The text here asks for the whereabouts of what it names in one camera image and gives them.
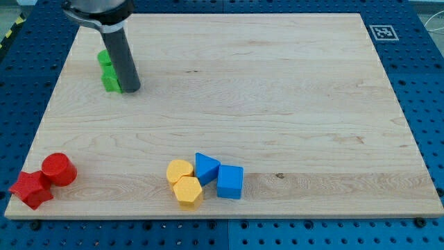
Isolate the grey robot arm flange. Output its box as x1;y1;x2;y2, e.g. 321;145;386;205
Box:
61;0;135;33

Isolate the yellow hexagon block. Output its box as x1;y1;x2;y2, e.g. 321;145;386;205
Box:
173;176;203;210

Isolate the blue triangle block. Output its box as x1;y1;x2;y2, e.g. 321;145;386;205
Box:
195;153;221;186

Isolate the blue cube block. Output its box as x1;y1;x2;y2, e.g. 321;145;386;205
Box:
216;165;244;199

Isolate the yellow heart block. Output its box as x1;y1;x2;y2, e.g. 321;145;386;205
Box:
166;159;194;190

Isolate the light wooden board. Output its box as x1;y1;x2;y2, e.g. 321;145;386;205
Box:
5;13;443;219

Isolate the green star block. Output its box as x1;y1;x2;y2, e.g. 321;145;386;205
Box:
101;65;122;94

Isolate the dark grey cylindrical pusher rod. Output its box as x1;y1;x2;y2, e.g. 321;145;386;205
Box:
101;28;141;93

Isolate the green cylinder block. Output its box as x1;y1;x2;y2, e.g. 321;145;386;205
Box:
97;49;112;67

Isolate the red cylinder block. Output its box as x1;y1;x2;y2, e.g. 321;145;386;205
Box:
42;153;77;187

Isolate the white fiducial marker tag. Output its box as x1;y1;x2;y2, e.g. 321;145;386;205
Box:
369;24;399;41

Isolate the red star block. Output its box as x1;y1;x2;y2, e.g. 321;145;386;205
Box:
8;171;53;210

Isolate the white cable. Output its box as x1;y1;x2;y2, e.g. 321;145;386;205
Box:
423;10;444;34

